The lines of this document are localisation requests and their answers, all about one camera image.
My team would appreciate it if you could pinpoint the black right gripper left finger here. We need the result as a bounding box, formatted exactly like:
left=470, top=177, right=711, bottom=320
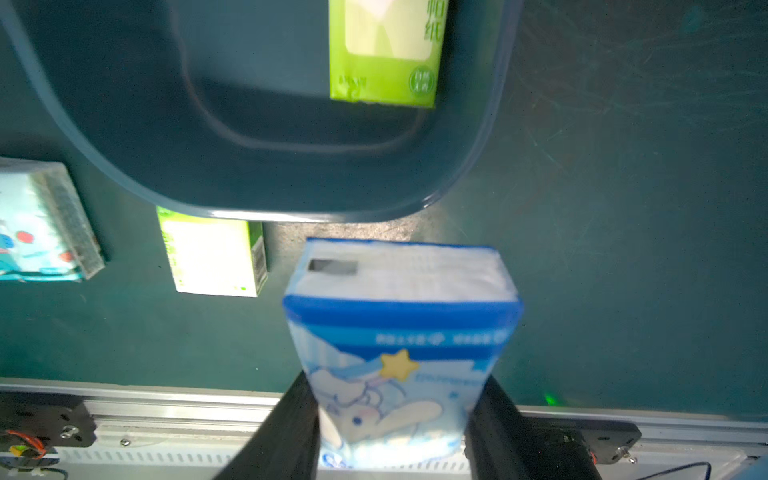
left=215, top=373, right=320, bottom=480

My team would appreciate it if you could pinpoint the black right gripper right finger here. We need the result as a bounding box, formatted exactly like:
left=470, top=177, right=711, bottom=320
left=465, top=377, right=600, bottom=480

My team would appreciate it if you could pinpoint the blue star tissue pack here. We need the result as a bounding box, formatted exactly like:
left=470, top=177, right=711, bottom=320
left=283, top=238, right=523, bottom=470

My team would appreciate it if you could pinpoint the green white tissue pack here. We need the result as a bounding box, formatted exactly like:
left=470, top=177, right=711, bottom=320
left=156, top=207, right=268, bottom=298

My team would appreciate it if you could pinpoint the teal red patterned tissue pack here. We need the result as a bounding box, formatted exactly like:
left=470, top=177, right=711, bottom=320
left=1, top=157, right=105, bottom=282

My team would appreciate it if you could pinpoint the blue plastic storage box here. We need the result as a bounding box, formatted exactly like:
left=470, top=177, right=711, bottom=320
left=1, top=1, right=523, bottom=222

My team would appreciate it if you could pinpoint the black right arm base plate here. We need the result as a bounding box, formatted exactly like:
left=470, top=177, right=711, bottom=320
left=527, top=417, right=642, bottom=479

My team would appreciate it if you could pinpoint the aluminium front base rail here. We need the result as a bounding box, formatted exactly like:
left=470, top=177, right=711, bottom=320
left=1, top=378, right=767, bottom=479

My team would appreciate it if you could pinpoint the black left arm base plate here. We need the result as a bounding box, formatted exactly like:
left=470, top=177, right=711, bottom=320
left=1, top=392, right=97, bottom=450

